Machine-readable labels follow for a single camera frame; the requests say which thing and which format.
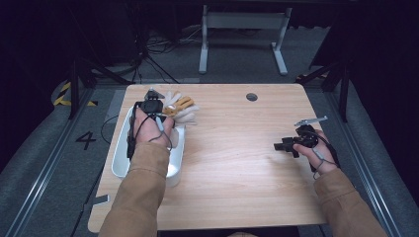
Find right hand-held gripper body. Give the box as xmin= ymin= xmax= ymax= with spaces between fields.
xmin=293 ymin=115 xmax=329 ymax=149

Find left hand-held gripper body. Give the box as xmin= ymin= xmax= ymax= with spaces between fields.
xmin=139 ymin=87 xmax=166 ymax=116

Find cream knit glove tan fingertips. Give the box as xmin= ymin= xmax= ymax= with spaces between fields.
xmin=162 ymin=91 xmax=196 ymax=118
xmin=169 ymin=104 xmax=201 ymax=149

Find white plastic bin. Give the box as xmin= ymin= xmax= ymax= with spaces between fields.
xmin=111 ymin=105 xmax=187 ymax=189

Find person's left hand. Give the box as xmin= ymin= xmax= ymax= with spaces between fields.
xmin=132 ymin=108 xmax=176 ymax=149

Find person's right hand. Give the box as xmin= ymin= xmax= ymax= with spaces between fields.
xmin=293 ymin=130 xmax=341 ymax=176

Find black tripod stand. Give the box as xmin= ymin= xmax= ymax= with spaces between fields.
xmin=295 ymin=58 xmax=351 ymax=123
xmin=66 ymin=53 xmax=133 ymax=120

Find yellow black hazard tape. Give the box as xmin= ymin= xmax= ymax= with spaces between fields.
xmin=52 ymin=81 xmax=99 ymax=108

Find grey tape strip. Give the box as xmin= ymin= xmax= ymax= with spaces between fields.
xmin=82 ymin=194 xmax=111 ymax=212

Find grey left gripper cord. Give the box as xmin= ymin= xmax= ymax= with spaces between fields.
xmin=147 ymin=114 xmax=174 ymax=151

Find grey gripper cord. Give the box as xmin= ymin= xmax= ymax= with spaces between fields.
xmin=147 ymin=114 xmax=174 ymax=151
xmin=310 ymin=148 xmax=334 ymax=181

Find grey right gripper cord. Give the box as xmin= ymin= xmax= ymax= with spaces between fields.
xmin=310 ymin=148 xmax=334 ymax=181

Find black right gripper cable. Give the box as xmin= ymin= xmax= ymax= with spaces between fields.
xmin=309 ymin=129 xmax=342 ymax=173

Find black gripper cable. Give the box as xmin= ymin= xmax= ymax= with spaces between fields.
xmin=126 ymin=101 xmax=143 ymax=161
xmin=309 ymin=129 xmax=342 ymax=173

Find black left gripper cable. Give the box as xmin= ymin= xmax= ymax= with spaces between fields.
xmin=126 ymin=101 xmax=143 ymax=161

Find thin black floor cable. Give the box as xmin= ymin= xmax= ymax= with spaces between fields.
xmin=100 ymin=115 xmax=120 ymax=146

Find tangle of floor cables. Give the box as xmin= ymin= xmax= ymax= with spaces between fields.
xmin=131 ymin=25 xmax=206 ymax=84

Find white metal table frame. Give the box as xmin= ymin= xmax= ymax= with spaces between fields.
xmin=198 ymin=4 xmax=293 ymax=76

